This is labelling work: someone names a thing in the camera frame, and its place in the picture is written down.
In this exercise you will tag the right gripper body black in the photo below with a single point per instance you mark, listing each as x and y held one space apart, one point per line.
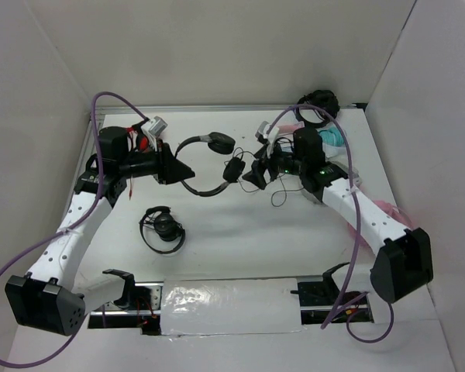
284 162

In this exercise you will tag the grey white headphones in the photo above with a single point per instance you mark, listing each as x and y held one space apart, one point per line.
352 174

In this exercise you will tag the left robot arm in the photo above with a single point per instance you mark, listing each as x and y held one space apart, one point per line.
46 297

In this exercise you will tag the small black folded headphones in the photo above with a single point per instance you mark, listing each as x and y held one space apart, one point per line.
160 220

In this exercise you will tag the pink blue cat-ear headphones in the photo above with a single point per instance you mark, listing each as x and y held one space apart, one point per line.
290 128

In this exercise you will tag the red black headphones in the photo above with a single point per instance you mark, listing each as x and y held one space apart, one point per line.
140 142

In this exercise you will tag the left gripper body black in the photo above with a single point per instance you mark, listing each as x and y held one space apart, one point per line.
149 163

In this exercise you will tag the black wired headphones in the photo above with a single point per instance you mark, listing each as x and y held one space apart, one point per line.
220 164

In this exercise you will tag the teal white headphones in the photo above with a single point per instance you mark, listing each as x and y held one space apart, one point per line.
332 142

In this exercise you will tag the black headphones at back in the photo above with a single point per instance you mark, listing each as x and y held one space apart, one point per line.
324 99

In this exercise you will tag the glossy white tape sheet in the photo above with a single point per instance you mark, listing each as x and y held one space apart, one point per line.
230 307

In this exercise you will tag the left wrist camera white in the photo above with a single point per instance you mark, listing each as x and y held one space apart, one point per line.
152 130

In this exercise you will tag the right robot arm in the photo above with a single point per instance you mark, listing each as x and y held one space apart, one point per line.
403 256

